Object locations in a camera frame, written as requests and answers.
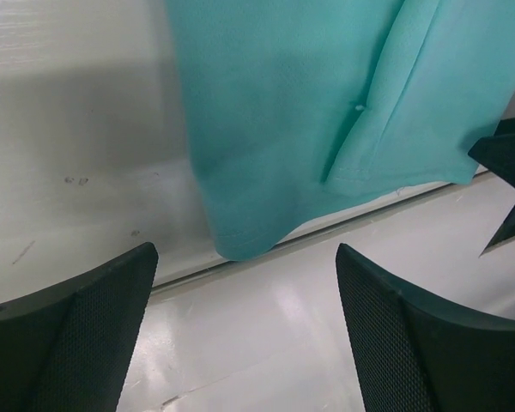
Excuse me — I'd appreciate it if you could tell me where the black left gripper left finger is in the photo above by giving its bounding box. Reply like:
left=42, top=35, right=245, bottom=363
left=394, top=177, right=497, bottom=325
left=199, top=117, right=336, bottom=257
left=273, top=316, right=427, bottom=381
left=0, top=242, right=159, bottom=411

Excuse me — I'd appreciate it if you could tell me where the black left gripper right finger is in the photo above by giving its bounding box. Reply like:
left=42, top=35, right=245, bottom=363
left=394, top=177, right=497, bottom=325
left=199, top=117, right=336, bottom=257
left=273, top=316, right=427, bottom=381
left=336, top=244, right=515, bottom=411

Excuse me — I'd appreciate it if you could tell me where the teal t shirt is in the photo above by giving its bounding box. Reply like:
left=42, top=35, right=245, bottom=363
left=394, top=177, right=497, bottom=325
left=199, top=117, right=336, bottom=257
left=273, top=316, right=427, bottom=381
left=166, top=1, right=515, bottom=261

